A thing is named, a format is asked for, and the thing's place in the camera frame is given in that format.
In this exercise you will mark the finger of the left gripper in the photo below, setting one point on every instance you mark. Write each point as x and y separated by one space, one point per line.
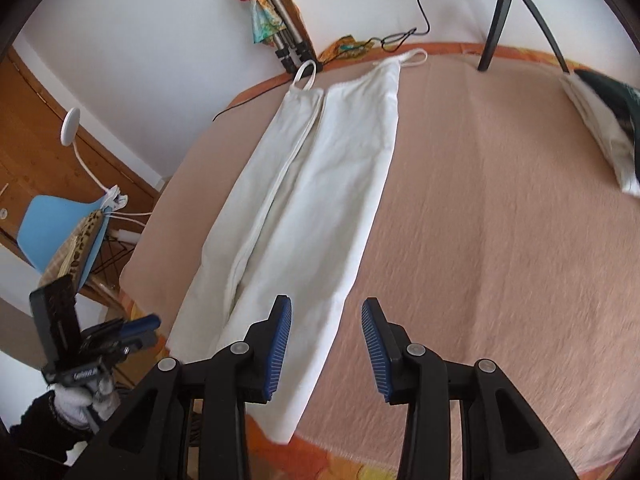
136 328
137 343

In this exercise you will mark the white camisole top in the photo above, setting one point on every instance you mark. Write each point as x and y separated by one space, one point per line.
296 223

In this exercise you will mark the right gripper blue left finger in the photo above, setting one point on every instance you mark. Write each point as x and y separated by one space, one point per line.
148 436

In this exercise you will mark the left dark sleeved forearm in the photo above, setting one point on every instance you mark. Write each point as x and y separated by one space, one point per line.
37 447

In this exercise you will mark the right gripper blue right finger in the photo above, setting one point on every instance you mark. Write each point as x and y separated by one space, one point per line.
502 436

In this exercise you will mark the dark green folded garment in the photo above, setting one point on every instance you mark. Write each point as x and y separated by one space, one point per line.
619 97

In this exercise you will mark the folded silver tripod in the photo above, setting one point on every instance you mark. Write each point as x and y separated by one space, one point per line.
290 37

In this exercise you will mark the wooden door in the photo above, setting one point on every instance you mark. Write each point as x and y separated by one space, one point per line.
34 162

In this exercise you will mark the white folded garment stack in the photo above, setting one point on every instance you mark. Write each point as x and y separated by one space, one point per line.
617 149

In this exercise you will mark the colourful patterned scarf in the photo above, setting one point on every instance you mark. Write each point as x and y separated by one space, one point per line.
266 23

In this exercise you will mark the blue chair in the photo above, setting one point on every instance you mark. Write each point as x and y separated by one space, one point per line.
47 224

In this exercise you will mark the left white gloved hand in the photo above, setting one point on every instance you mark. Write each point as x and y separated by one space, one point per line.
89 406

